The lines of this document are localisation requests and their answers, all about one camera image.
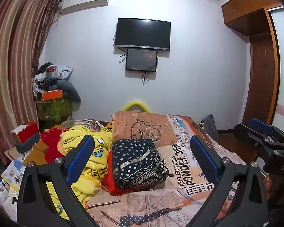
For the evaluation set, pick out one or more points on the pile of clutter clothes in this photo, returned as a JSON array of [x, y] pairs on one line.
[[54, 77]]

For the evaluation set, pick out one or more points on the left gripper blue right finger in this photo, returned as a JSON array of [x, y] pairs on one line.
[[249, 206]]

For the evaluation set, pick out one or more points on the striped red beige curtain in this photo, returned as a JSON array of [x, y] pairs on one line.
[[24, 27]]

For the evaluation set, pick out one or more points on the red and white box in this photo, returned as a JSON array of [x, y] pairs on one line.
[[24, 132]]

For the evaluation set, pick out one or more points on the navy patterned hooded garment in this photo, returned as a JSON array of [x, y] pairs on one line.
[[137, 163]]

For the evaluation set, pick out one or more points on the red plush garment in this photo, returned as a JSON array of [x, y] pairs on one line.
[[51, 138]]

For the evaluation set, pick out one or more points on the red folded garment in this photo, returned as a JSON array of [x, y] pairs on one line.
[[108, 182]]

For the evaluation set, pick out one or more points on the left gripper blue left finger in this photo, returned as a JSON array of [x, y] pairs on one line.
[[35, 207]]

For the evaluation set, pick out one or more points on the large wall television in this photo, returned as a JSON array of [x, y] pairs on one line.
[[143, 33]]

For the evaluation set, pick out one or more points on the orange shoe box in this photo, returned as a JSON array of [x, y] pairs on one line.
[[51, 95]]

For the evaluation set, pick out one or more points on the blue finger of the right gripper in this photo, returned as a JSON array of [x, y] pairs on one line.
[[247, 135], [261, 127]]

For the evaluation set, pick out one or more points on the white air conditioner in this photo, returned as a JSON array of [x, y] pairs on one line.
[[70, 6]]

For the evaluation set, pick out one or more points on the brown wooden wardrobe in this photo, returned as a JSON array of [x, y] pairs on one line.
[[251, 18]]

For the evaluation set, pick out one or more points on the newspaper print bed blanket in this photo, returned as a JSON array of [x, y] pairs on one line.
[[173, 202]]

